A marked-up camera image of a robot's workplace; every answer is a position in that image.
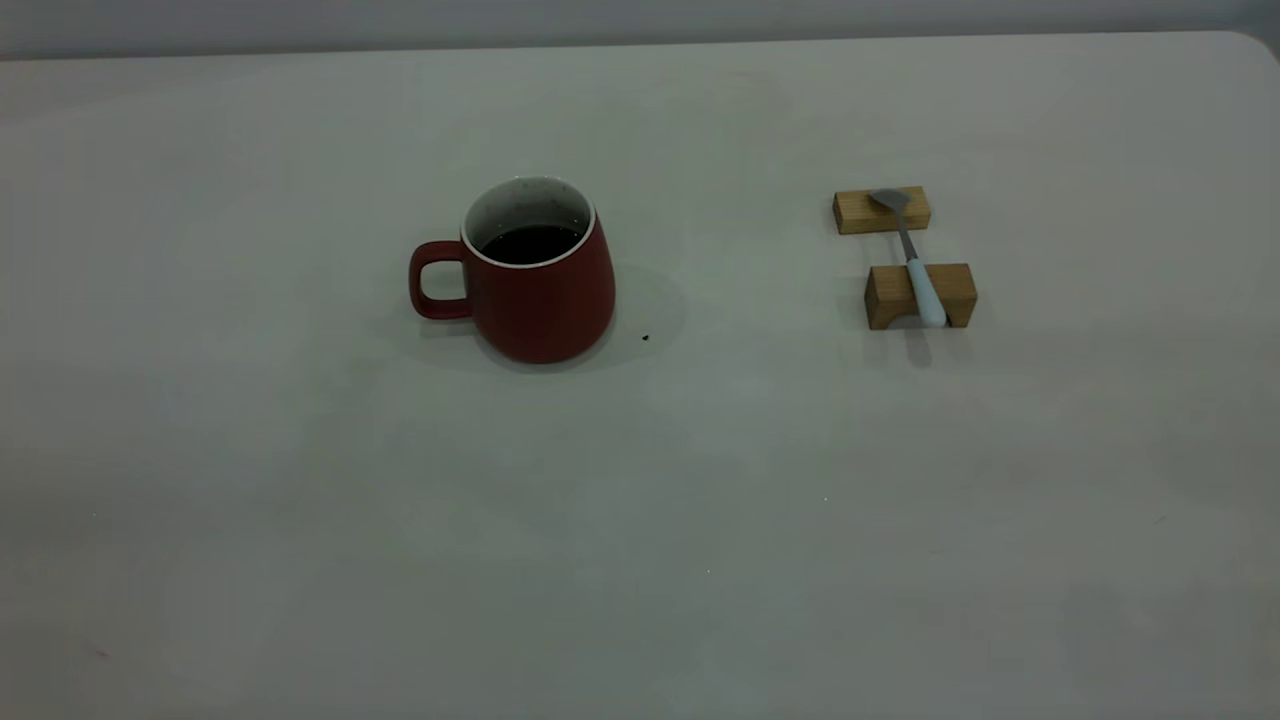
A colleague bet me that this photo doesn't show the white-handled metal spoon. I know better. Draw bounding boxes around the white-handled metal spoon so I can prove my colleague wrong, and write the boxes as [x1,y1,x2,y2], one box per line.
[868,187,949,329]

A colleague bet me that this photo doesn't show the arched wooden block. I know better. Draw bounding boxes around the arched wooden block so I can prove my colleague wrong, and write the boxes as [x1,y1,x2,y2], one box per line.
[864,263,978,331]

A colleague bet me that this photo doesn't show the red ceramic mug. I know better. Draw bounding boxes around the red ceramic mug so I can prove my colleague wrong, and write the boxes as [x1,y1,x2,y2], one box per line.
[407,175,618,365]

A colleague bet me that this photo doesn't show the flat rectangular wooden block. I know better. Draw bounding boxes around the flat rectangular wooden block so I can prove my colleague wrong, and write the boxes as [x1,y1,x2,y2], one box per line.
[833,186,932,236]

